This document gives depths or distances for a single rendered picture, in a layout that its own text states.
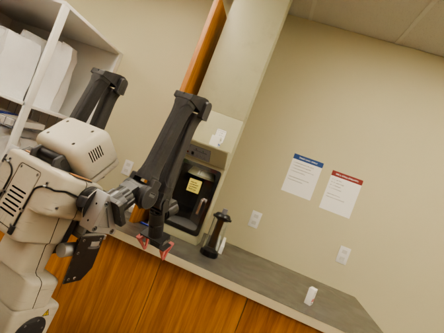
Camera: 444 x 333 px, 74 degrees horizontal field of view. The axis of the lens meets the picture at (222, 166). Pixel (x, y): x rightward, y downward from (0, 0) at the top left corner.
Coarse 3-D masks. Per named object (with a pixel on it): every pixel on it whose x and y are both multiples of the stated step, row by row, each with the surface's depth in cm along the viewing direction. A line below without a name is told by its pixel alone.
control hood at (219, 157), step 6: (192, 138) 163; (192, 144) 164; (198, 144) 163; (204, 144) 161; (210, 150) 162; (216, 150) 161; (222, 150) 159; (210, 156) 165; (216, 156) 163; (222, 156) 162; (228, 156) 163; (210, 162) 168; (216, 162) 166; (222, 162) 164; (222, 168) 168
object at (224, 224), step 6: (216, 222) 158; (222, 222) 157; (228, 222) 158; (210, 228) 160; (216, 228) 158; (222, 228) 158; (210, 234) 159; (216, 234) 157; (222, 234) 158; (210, 240) 158; (216, 240) 157; (222, 240) 160; (204, 246) 159; (210, 246) 157; (216, 246) 158; (216, 252) 159
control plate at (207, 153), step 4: (188, 148) 167; (192, 148) 166; (200, 148) 164; (188, 152) 169; (196, 152) 167; (200, 152) 166; (204, 152) 165; (208, 152) 164; (192, 156) 170; (196, 156) 169; (204, 156) 167; (208, 156) 165; (204, 160) 169; (208, 160) 167
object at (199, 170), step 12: (180, 168) 173; (192, 168) 172; (204, 168) 171; (180, 180) 172; (204, 180) 170; (216, 180) 169; (180, 192) 172; (192, 192) 171; (204, 192) 170; (180, 204) 171; (192, 204) 170; (204, 204) 169; (180, 216) 171; (192, 216) 170; (204, 216) 169; (180, 228) 170; (192, 228) 169
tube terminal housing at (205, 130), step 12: (216, 120) 173; (228, 120) 172; (204, 132) 173; (228, 132) 171; (240, 132) 175; (228, 144) 171; (216, 168) 171; (228, 168) 180; (216, 192) 170; (168, 228) 173; (204, 228) 176; (192, 240) 170
